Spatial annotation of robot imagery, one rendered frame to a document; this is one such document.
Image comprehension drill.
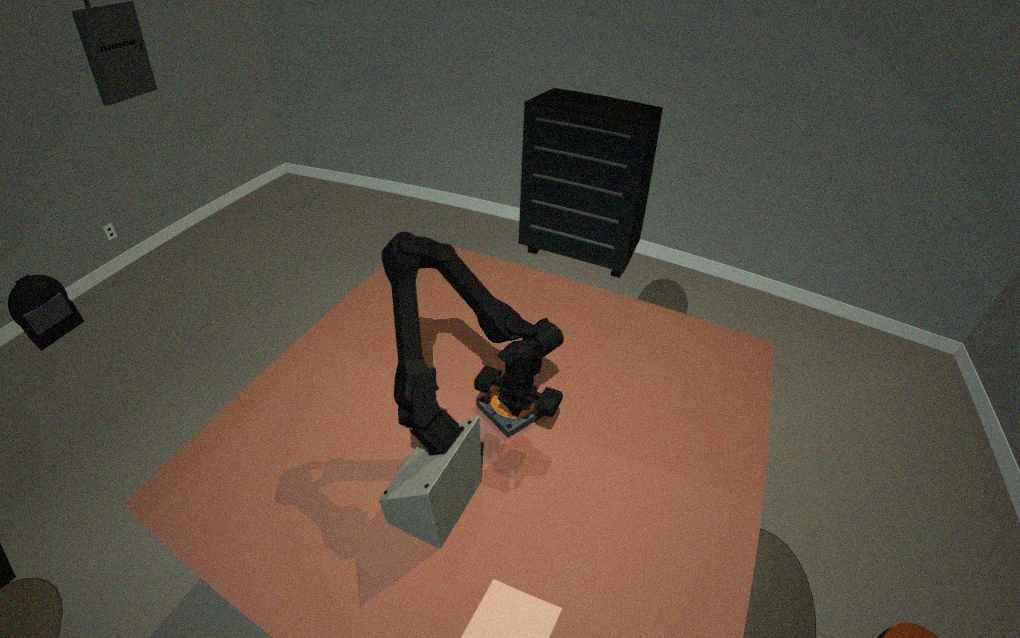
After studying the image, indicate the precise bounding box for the orange round plate with holes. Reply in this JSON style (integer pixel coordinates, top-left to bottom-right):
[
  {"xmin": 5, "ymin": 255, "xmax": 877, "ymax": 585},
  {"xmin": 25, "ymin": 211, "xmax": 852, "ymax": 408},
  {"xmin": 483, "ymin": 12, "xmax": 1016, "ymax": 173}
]
[{"xmin": 489, "ymin": 386, "xmax": 536, "ymax": 419}]

